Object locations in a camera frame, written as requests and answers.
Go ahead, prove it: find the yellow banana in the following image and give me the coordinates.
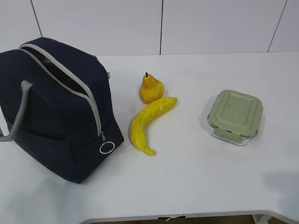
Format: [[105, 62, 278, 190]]
[[129, 97, 178, 156]]

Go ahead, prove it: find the glass container with green lid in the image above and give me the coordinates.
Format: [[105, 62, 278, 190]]
[[207, 90, 263, 146]]

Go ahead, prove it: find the navy blue lunch bag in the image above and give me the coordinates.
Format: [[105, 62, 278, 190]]
[[0, 37, 124, 183]]

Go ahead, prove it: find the yellow pear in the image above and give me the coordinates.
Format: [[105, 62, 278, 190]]
[[139, 72, 164, 104]]

